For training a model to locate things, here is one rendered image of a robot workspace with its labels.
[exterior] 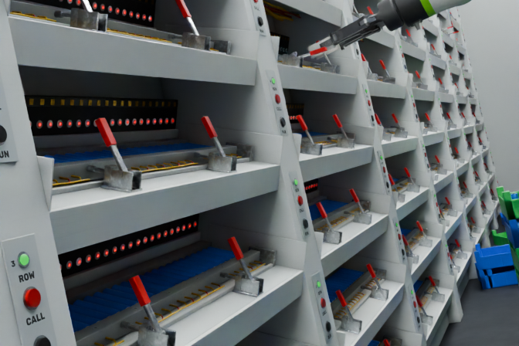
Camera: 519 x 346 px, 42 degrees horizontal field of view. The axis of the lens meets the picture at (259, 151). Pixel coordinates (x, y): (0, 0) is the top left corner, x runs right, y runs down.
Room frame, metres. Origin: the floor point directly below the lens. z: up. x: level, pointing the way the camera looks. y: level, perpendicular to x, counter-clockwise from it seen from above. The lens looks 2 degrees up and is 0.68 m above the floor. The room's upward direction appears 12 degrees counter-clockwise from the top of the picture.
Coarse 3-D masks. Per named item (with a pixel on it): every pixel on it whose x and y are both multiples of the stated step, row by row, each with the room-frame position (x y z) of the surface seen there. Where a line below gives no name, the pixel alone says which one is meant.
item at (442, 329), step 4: (444, 316) 2.45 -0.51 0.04; (444, 320) 2.43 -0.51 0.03; (448, 320) 2.50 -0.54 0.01; (440, 324) 2.36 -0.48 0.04; (444, 324) 2.42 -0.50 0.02; (448, 324) 2.48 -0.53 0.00; (440, 328) 2.34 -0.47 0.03; (444, 328) 2.40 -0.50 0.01; (436, 332) 2.27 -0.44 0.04; (440, 332) 2.33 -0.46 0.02; (444, 332) 2.39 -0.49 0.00; (436, 336) 2.26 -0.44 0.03; (440, 336) 2.32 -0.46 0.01; (432, 340) 2.20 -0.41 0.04; (436, 340) 2.25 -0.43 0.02; (440, 340) 2.30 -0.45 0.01; (432, 344) 2.18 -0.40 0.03; (436, 344) 2.23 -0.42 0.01
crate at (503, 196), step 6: (498, 192) 2.09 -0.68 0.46; (504, 192) 1.92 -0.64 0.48; (516, 192) 2.09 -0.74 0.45; (498, 198) 2.11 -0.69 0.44; (504, 198) 1.92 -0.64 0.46; (510, 198) 1.91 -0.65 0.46; (516, 198) 1.91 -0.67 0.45; (504, 204) 1.93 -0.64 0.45; (510, 204) 1.91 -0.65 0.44; (516, 204) 1.91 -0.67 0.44; (504, 210) 1.98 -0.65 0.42; (510, 210) 1.91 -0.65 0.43; (516, 210) 1.91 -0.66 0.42; (510, 216) 1.92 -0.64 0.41; (516, 216) 1.91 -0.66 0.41
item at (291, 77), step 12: (276, 36) 1.28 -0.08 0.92; (276, 48) 1.28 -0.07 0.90; (276, 60) 1.28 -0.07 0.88; (312, 60) 1.88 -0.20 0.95; (324, 60) 1.87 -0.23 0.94; (336, 60) 1.86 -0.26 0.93; (348, 60) 1.84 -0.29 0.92; (288, 72) 1.35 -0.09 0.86; (300, 72) 1.41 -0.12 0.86; (312, 72) 1.48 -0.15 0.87; (324, 72) 1.56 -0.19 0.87; (348, 72) 1.85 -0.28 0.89; (288, 84) 1.36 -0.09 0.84; (300, 84) 1.42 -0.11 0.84; (312, 84) 1.49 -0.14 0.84; (324, 84) 1.58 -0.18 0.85; (336, 84) 1.66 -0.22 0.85; (348, 84) 1.77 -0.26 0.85
